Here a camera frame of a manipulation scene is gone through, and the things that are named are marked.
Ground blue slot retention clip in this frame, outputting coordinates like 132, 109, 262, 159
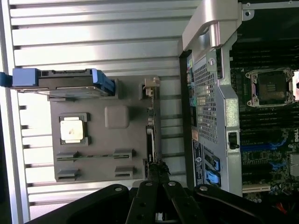
211, 154, 222, 171
204, 170, 222, 188

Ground green RAM stick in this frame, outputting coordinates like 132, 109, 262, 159
57, 153, 134, 162

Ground grey printed parts rack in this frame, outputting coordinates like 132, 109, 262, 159
48, 74, 162, 182

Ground white expansion slot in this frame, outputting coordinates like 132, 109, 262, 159
242, 183, 269, 194

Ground silver CPU chip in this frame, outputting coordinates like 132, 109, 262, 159
60, 120, 84, 140

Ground green motherboard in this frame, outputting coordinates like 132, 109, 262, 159
230, 42, 299, 203

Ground open grey PC case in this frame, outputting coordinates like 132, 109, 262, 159
178, 0, 299, 203

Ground hard disk in blue caddy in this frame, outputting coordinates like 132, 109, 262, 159
0, 68, 116, 98

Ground CPU socket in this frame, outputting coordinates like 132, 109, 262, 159
245, 67, 295, 108

